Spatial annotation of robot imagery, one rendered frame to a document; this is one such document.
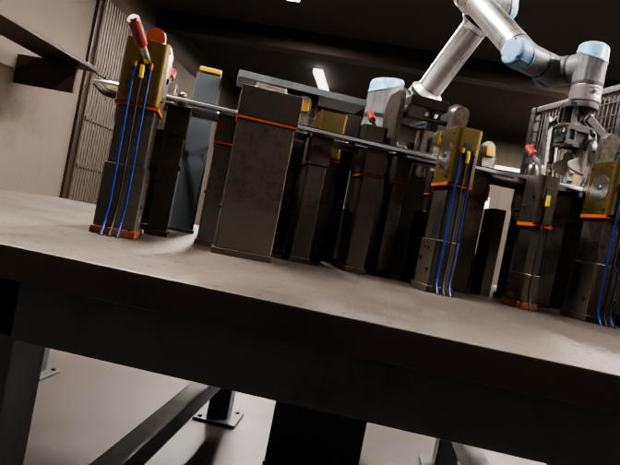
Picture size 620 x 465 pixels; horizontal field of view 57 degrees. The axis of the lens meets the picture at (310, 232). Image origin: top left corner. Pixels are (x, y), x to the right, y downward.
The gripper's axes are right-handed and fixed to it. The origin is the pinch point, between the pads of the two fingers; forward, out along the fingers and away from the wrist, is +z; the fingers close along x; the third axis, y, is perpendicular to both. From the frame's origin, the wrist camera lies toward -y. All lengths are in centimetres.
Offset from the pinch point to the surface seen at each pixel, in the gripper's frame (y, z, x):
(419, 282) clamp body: 44, 31, 18
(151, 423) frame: 94, 78, -12
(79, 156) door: 212, 0, -446
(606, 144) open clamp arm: 6.8, -6.9, 18.2
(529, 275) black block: 20.5, 24.8, 20.0
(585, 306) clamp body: 8.7, 29.1, 24.0
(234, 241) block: 84, 28, 21
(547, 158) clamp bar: 0.3, -7.6, -14.3
